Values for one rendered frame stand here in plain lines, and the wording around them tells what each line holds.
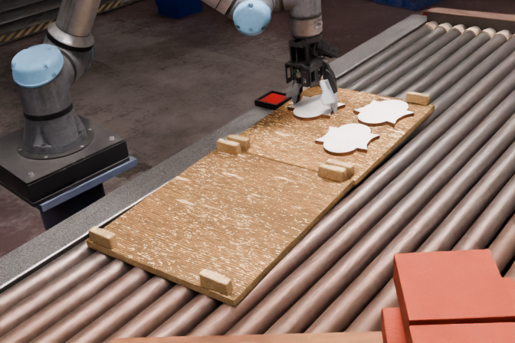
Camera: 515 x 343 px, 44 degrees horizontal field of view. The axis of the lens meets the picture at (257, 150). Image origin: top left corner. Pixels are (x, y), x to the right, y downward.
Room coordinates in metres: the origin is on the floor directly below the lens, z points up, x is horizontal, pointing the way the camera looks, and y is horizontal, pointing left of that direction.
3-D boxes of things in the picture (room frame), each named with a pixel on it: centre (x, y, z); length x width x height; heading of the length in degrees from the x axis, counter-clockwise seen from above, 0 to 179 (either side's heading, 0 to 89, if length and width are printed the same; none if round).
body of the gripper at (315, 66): (1.46, -0.14, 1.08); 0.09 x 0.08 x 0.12; 141
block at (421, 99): (1.46, -0.41, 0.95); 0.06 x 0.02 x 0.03; 51
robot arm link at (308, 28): (1.47, -0.15, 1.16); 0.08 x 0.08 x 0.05
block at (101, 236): (0.99, 0.30, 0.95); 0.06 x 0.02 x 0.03; 53
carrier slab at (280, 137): (1.39, -0.18, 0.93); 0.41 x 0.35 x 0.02; 141
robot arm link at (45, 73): (1.46, 0.49, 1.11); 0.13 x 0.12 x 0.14; 170
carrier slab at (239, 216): (1.06, 0.08, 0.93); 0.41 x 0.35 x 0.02; 143
